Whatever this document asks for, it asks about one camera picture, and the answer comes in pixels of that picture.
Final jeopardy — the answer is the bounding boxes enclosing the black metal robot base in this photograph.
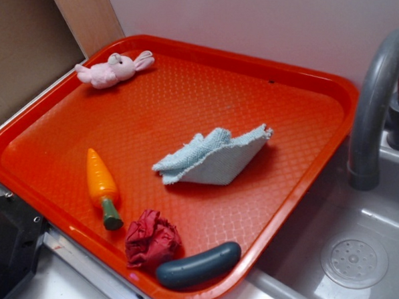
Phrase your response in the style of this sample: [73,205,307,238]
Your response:
[0,192,47,299]

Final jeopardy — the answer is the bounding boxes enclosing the orange toy carrot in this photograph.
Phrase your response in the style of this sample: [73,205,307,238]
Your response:
[86,148,124,231]

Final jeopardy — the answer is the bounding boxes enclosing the light blue folded cloth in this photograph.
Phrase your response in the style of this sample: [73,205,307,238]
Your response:
[152,124,273,186]

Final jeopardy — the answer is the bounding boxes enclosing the orange plastic tray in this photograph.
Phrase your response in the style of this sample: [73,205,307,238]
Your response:
[0,35,358,299]

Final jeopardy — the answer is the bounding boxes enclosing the crumpled red paper ball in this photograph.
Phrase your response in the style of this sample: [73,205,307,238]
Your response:
[124,209,182,268]

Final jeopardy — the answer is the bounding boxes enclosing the pink plush bunny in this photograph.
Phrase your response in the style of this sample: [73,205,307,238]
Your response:
[75,50,155,89]

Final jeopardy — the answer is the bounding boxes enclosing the dark teal toy sausage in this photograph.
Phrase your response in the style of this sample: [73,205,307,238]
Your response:
[156,241,242,290]

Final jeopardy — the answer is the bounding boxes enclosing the light wooden board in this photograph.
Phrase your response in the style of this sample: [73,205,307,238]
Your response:
[54,0,125,58]

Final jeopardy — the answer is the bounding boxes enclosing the grey toy sink basin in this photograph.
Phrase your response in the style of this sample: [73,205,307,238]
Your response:
[248,144,399,299]

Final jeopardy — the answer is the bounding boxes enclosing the grey toy faucet spout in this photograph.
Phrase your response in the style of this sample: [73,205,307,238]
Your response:
[347,28,399,191]

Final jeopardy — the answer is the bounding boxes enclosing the brown cardboard panel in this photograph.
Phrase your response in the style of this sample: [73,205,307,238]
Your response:
[0,0,85,125]

